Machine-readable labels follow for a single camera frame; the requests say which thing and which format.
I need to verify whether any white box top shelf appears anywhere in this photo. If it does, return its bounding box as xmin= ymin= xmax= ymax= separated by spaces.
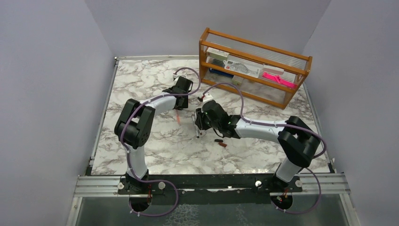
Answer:
xmin=206 ymin=47 xmax=229 ymax=61

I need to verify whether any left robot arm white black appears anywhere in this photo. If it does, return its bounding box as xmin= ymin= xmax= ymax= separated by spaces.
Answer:
xmin=114 ymin=77 xmax=193 ymax=194

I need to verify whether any white pink flat box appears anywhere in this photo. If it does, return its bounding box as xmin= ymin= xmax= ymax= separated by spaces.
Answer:
xmin=263 ymin=65 xmax=284 ymax=75

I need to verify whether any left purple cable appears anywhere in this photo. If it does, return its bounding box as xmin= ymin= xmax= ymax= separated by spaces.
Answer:
xmin=120 ymin=67 xmax=202 ymax=218

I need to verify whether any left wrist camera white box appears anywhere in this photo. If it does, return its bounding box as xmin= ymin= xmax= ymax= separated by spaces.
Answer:
xmin=172 ymin=73 xmax=186 ymax=81

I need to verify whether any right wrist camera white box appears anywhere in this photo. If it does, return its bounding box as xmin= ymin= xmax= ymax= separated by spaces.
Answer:
xmin=198 ymin=93 xmax=214 ymax=103

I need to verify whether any aluminium frame rail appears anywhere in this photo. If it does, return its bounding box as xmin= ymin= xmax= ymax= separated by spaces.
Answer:
xmin=73 ymin=173 xmax=351 ymax=198

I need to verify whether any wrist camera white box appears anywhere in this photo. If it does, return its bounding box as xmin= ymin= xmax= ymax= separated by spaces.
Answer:
xmin=198 ymin=93 xmax=214 ymax=103
xmin=172 ymin=73 xmax=186 ymax=81

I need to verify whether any blue box lower shelf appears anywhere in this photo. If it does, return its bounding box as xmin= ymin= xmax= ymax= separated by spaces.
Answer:
xmin=208 ymin=68 xmax=234 ymax=79

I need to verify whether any pink plastic item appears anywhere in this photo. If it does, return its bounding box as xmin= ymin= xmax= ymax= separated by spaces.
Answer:
xmin=262 ymin=72 xmax=297 ymax=89

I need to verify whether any white printed flat package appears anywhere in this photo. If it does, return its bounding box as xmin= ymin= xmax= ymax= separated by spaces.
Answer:
xmin=223 ymin=57 xmax=261 ymax=78

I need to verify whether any white board marker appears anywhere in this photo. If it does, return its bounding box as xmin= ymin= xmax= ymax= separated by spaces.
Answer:
xmin=195 ymin=122 xmax=202 ymax=138
xmin=191 ymin=114 xmax=196 ymax=127

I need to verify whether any wooden orange shelf rack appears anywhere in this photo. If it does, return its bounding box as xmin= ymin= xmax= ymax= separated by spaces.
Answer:
xmin=199 ymin=28 xmax=313 ymax=109

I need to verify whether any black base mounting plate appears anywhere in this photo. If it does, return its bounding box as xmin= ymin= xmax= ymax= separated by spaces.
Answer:
xmin=117 ymin=173 xmax=303 ymax=205

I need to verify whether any small cream box lower shelf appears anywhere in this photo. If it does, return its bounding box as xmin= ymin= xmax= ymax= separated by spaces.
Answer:
xmin=232 ymin=75 xmax=244 ymax=86

